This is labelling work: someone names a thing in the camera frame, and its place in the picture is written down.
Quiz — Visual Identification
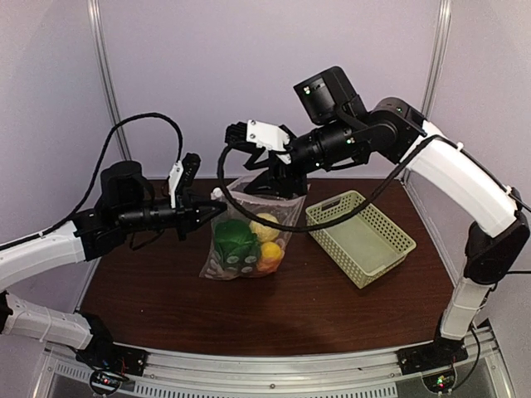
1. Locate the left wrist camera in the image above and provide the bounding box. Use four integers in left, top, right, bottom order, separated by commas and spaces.
168, 153, 201, 209

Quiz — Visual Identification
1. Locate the black cable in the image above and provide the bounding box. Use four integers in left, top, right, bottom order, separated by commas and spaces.
217, 134, 445, 233
37, 111, 186, 240

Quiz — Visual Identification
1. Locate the yellow toy lemon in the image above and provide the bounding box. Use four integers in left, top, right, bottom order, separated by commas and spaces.
261, 241, 284, 261

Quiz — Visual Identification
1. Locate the toy bok choy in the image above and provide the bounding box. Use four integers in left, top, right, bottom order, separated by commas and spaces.
213, 219, 260, 265

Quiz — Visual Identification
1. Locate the orange toy mango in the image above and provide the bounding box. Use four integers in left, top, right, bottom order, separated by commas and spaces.
252, 257, 283, 277

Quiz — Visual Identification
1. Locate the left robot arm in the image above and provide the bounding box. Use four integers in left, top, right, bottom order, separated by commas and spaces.
1, 153, 227, 368

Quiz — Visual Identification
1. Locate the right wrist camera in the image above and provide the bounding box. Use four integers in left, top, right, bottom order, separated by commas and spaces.
225, 119, 291, 164

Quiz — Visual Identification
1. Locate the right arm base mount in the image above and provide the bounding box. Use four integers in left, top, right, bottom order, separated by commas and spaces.
397, 343, 468, 395

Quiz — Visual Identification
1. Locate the aluminium front rail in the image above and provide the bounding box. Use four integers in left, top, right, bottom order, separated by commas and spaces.
39, 325, 511, 398

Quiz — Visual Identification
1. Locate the left black cable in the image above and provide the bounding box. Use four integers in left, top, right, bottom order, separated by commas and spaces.
37, 111, 186, 240

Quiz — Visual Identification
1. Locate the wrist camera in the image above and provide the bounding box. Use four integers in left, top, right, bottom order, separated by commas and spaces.
225, 119, 291, 164
168, 153, 201, 209

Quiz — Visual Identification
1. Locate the green plastic basket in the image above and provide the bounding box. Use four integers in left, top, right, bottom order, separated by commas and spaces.
310, 205, 417, 289

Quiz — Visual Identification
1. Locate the beige toy walnut ball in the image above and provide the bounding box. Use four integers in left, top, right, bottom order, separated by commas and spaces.
249, 213, 280, 243

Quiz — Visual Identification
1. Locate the left aluminium frame post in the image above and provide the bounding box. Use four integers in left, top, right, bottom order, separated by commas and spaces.
86, 0, 134, 163

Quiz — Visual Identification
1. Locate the right black cable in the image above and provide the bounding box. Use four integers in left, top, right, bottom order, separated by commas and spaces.
217, 134, 445, 233

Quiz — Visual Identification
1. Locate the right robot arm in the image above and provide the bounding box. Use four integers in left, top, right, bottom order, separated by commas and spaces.
243, 66, 530, 366

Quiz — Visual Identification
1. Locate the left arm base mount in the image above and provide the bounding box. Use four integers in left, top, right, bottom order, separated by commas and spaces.
71, 344, 148, 396

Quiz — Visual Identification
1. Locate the aluminium frame post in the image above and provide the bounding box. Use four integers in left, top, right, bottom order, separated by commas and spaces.
421, 0, 452, 119
86, 0, 134, 163

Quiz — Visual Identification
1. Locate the right aluminium frame post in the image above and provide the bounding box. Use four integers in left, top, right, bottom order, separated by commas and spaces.
421, 0, 452, 119

